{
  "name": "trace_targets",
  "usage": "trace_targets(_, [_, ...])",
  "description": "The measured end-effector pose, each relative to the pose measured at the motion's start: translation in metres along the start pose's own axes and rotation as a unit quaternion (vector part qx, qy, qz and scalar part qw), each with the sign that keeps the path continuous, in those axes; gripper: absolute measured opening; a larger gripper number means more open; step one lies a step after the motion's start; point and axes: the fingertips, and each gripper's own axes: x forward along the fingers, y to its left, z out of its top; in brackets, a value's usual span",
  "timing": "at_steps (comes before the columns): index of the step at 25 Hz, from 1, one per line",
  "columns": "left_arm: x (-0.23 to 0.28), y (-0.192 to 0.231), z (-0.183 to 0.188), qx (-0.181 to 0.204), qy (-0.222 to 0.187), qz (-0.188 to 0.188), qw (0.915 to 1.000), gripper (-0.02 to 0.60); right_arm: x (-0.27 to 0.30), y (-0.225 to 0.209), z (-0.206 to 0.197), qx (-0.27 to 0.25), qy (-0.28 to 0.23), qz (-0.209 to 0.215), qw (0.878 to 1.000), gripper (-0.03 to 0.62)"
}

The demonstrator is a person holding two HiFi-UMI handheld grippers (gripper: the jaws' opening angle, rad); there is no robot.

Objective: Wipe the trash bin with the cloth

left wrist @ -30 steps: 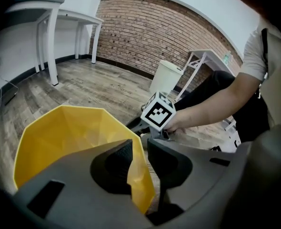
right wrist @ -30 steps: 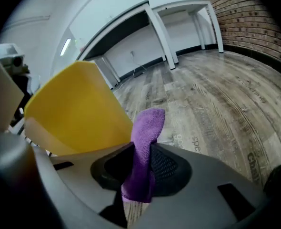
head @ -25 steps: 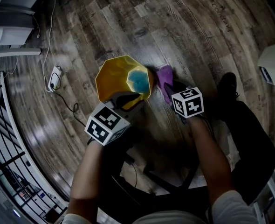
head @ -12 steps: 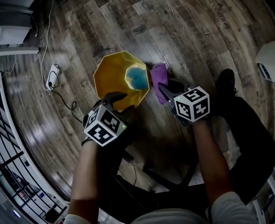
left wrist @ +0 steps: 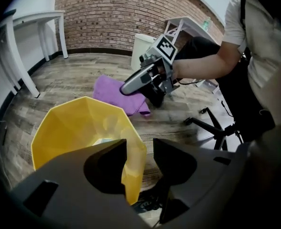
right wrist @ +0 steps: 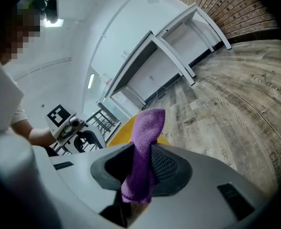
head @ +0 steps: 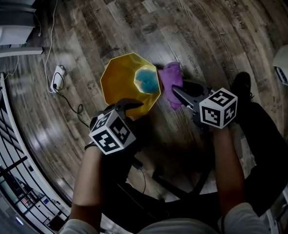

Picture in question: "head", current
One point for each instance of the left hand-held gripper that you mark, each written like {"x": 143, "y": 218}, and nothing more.
{"x": 112, "y": 133}

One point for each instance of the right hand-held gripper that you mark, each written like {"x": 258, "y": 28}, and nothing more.
{"x": 218, "y": 108}

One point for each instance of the yellow trash bin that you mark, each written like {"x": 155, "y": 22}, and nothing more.
{"x": 119, "y": 79}

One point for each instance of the purple cloth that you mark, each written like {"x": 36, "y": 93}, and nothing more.
{"x": 171, "y": 75}

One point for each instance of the person's left forearm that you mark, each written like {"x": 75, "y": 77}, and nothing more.
{"x": 89, "y": 179}

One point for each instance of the person's right forearm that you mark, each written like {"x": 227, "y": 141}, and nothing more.
{"x": 228, "y": 169}

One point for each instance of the black wristband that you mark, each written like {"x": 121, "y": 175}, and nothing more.
{"x": 89, "y": 145}

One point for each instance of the person's black shoe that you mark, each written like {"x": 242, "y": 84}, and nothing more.
{"x": 242, "y": 86}

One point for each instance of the person's left leg black trousers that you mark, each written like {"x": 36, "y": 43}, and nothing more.
{"x": 119, "y": 172}

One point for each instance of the person's leg black trousers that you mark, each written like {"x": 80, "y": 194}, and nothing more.
{"x": 268, "y": 160}
{"x": 119, "y": 172}

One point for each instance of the white power strip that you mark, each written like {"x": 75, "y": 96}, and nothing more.
{"x": 58, "y": 78}

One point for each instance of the black stool base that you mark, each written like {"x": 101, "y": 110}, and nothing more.
{"x": 200, "y": 183}

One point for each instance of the person's right leg black trousers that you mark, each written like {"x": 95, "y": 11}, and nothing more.
{"x": 268, "y": 160}

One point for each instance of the person's white shirt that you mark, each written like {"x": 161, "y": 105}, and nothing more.
{"x": 183, "y": 225}

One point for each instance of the black window grille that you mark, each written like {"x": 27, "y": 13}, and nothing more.
{"x": 9, "y": 155}

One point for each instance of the white shelf unit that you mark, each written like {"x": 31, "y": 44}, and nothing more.
{"x": 9, "y": 21}

